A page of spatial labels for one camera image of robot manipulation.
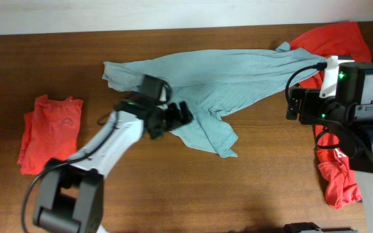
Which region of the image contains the light blue t-shirt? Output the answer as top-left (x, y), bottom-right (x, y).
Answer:
top-left (102, 42), bottom-right (325, 158)

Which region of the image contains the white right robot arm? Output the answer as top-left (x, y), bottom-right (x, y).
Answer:
top-left (285, 61), bottom-right (373, 232)

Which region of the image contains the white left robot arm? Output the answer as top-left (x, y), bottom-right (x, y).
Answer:
top-left (28, 75), bottom-right (193, 233)

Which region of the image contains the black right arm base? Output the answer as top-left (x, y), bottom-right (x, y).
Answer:
top-left (283, 222), bottom-right (358, 233)

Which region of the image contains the red printed t-shirt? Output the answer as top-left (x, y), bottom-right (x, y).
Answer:
top-left (289, 22), bottom-right (371, 209)

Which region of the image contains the folded red t-shirt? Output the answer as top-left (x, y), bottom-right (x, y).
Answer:
top-left (17, 95), bottom-right (84, 175)

